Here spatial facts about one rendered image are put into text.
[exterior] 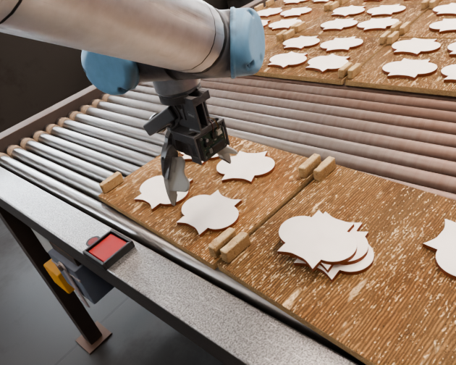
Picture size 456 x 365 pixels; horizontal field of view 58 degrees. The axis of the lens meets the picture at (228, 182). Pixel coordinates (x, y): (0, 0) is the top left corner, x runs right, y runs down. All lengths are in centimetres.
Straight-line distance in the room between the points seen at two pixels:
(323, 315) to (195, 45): 41
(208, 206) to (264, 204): 11
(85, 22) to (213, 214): 59
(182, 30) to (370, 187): 56
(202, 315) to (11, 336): 169
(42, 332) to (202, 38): 194
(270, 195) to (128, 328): 128
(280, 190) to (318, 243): 20
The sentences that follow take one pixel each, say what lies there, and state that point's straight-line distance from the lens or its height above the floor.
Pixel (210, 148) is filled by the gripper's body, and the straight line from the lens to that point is 69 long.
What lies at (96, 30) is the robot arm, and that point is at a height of 140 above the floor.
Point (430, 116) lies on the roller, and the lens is 112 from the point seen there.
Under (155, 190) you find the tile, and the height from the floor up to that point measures 94.
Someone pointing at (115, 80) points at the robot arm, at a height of 130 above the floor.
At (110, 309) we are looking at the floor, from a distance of 211.
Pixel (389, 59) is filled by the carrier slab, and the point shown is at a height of 94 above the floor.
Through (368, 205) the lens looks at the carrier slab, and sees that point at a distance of 80.
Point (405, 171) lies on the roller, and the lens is 92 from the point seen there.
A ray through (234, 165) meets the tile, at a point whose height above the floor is 94.
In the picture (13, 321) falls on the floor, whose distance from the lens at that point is 238.
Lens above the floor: 145
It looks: 34 degrees down
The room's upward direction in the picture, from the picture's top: 15 degrees counter-clockwise
